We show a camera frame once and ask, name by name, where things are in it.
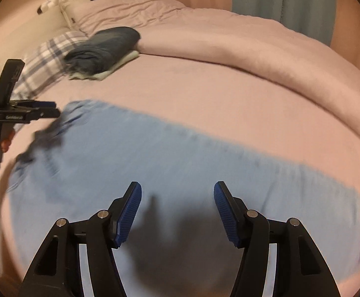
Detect light blue denim pants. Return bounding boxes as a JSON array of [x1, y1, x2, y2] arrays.
[[6, 100, 360, 296]]

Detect folded dark blue jeans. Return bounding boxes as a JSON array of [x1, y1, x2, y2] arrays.
[[64, 26, 141, 76]]

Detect plaid pillow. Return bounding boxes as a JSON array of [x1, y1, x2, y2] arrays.
[[11, 31, 88, 100]]

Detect pink duvet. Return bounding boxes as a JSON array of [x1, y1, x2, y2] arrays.
[[72, 0, 360, 136]]

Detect folded pale green cloth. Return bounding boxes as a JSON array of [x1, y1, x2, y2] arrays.
[[69, 50, 139, 81]]

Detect teal curtain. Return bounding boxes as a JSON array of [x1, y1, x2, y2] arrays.
[[232, 0, 336, 46]]

